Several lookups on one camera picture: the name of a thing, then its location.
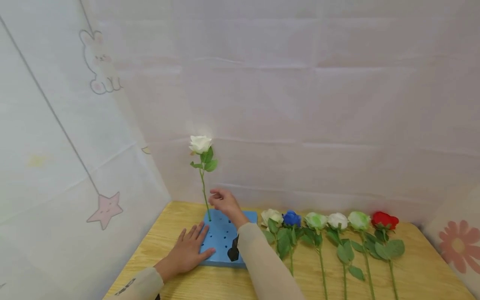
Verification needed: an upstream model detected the person's left hand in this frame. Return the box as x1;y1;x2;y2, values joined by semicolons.
165;222;217;279

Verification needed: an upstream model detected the red artificial rose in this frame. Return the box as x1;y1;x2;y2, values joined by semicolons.
370;211;406;300

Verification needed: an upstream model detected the person's left forearm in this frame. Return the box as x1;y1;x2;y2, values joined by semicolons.
103;262;176;300

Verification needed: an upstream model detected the blue foam block with holes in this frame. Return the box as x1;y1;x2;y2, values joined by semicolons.
199;209;259;268

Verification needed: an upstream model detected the white artificial rose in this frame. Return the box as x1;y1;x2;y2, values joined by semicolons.
325;213;365;300
188;135;219;222

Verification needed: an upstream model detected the pale green artificial rose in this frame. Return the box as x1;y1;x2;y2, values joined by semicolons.
347;211;380;300
300;212;330;300

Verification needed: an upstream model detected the cream artificial rose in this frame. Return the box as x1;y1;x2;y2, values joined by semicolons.
260;209;292;261

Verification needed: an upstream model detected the blue artificial rose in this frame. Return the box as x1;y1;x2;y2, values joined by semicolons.
278;210;303;276

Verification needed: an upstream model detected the person's right hand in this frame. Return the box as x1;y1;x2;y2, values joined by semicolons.
208;188;250;229

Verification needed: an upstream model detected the person's right forearm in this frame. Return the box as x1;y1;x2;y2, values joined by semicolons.
233;217;306;300

